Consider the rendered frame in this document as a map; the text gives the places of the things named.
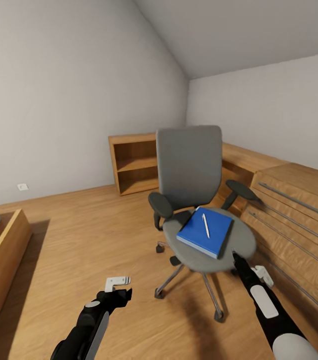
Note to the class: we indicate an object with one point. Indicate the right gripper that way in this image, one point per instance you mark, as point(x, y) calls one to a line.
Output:
point(243, 268)

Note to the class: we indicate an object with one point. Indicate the folder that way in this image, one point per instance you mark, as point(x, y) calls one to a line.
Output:
point(193, 233)

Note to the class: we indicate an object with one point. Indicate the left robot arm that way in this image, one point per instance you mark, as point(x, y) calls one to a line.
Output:
point(85, 338)

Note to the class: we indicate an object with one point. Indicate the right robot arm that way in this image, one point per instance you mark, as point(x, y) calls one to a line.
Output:
point(284, 337)

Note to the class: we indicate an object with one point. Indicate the swivel chair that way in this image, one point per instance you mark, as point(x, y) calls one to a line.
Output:
point(189, 165)

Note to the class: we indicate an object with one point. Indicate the cabinet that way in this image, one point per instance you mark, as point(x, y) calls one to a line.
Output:
point(284, 220)

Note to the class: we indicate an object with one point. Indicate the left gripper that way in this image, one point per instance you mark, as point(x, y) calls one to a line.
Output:
point(119, 298)

